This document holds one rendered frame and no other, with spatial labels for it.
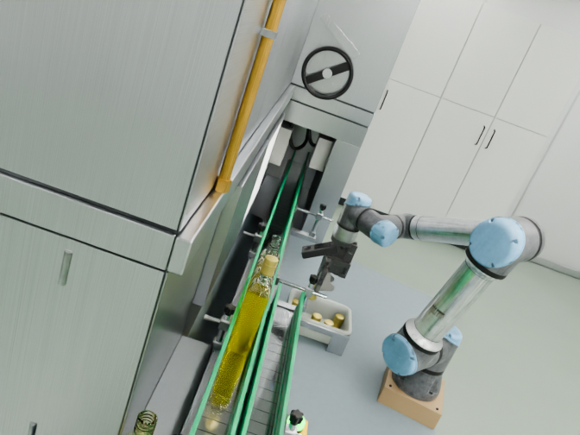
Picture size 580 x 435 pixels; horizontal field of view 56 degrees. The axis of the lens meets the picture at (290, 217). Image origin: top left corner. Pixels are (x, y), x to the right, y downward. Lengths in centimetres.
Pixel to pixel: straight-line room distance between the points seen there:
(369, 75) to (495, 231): 116
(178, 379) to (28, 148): 70
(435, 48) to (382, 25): 283
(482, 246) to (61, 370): 93
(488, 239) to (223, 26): 87
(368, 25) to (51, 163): 170
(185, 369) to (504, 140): 443
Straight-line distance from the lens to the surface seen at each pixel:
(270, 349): 152
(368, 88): 234
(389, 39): 233
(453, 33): 515
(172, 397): 130
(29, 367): 102
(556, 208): 626
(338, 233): 168
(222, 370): 140
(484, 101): 528
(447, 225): 160
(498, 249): 135
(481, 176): 544
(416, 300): 243
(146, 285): 85
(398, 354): 155
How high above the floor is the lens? 176
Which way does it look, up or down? 22 degrees down
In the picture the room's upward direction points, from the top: 20 degrees clockwise
